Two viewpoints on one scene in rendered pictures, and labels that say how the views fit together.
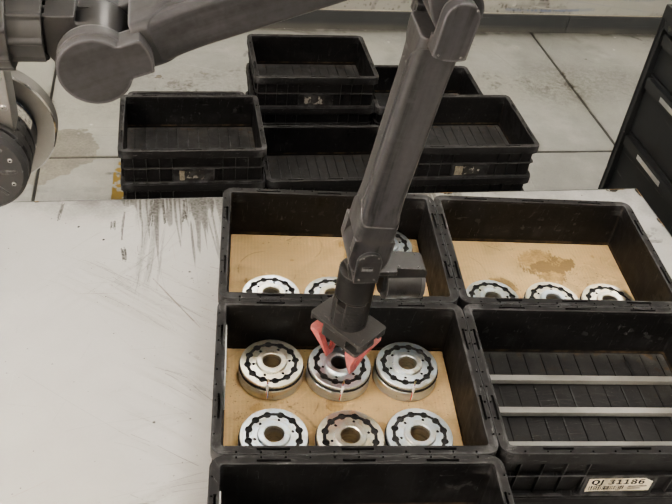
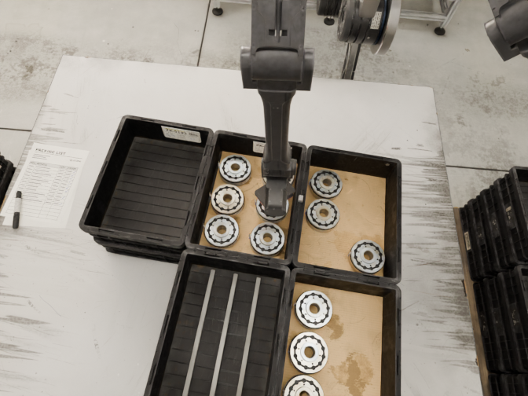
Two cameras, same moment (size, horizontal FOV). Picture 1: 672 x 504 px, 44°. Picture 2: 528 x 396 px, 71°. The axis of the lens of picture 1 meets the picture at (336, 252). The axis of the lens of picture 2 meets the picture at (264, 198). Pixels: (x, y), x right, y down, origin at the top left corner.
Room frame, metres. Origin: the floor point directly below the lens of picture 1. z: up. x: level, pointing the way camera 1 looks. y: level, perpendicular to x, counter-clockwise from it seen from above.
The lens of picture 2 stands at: (0.97, -0.50, 1.91)
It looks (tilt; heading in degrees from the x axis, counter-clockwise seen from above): 65 degrees down; 102
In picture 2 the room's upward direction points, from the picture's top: 7 degrees clockwise
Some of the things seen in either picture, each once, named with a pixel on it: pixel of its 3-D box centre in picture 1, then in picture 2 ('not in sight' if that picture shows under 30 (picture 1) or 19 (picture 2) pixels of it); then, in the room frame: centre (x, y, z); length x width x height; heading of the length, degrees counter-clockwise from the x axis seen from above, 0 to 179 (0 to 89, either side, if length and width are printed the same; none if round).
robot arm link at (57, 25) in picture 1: (84, 43); not in sight; (0.79, 0.30, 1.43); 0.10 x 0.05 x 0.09; 104
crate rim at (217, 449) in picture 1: (348, 375); (250, 193); (0.83, -0.04, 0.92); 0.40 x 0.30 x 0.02; 99
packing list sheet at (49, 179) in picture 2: not in sight; (45, 183); (0.10, -0.15, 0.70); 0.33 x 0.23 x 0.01; 104
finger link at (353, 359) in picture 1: (349, 346); not in sight; (0.89, -0.04, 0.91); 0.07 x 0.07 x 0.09; 53
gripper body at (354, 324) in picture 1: (350, 310); (275, 188); (0.90, -0.03, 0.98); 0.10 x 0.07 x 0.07; 53
